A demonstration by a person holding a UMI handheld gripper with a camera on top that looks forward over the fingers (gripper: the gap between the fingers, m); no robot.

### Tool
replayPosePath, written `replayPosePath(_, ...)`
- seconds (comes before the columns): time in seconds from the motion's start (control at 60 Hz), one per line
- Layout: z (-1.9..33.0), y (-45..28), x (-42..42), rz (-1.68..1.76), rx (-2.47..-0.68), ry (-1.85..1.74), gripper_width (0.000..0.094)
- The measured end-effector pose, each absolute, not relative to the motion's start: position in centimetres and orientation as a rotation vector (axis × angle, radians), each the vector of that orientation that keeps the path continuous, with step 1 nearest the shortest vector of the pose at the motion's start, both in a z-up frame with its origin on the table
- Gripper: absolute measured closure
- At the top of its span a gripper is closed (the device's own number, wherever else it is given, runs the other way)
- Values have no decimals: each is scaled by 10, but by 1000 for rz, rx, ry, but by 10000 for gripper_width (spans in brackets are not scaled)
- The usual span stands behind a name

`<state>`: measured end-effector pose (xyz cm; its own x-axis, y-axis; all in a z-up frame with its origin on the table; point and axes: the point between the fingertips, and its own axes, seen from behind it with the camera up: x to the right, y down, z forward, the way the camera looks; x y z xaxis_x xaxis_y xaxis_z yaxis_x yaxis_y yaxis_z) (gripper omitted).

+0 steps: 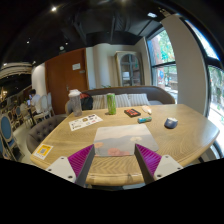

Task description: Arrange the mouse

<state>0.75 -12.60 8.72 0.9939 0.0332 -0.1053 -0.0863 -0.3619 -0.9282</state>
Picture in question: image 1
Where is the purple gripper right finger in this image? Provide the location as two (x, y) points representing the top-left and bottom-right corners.
(134, 143), (184, 185)

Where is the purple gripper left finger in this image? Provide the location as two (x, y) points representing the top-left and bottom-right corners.
(46, 144), (96, 188)

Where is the grey printed mouse pad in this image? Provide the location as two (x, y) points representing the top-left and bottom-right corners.
(94, 124), (159, 157)

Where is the dark blue computer mouse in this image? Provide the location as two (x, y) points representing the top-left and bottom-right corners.
(164, 118), (178, 129)

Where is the white menu sheet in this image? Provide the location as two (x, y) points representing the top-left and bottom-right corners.
(69, 114), (102, 131)

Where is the yellow QR code sticker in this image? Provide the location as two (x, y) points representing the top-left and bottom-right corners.
(34, 144), (53, 160)

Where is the teal small wrapped packet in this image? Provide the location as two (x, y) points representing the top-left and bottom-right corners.
(138, 116), (152, 124)

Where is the grey tufted armchair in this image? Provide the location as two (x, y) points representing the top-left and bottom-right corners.
(26, 115), (64, 153)

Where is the black and red card box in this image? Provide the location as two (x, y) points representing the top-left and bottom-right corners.
(124, 109), (141, 117)

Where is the cream small oval object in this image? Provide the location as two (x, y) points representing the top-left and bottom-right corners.
(142, 105), (152, 115)

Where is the black and red backpack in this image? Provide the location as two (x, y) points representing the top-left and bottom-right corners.
(80, 93), (93, 110)

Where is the brown striped cushioned sofa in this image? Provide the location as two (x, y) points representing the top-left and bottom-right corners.
(65, 85), (176, 115)

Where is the white dining chair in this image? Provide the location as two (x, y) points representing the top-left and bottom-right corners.
(34, 93), (54, 122)

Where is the green drink can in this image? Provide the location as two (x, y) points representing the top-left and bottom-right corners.
(107, 93), (116, 115)

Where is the seated person in white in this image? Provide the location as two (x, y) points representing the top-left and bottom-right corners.
(29, 89), (41, 115)

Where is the blue upholstered dining chair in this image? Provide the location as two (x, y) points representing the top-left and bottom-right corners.
(0, 115), (21, 161)

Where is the brown wooden door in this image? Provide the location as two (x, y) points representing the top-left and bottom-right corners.
(45, 48), (89, 115)

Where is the arched glass display cabinet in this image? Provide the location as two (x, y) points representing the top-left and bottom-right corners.
(115, 51), (144, 87)

